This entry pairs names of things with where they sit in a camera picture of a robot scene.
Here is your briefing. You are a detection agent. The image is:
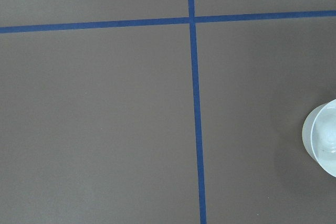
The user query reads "white bowl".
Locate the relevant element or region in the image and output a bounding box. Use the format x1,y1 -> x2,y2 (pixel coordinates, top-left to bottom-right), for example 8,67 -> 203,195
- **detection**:
302,100 -> 335,177

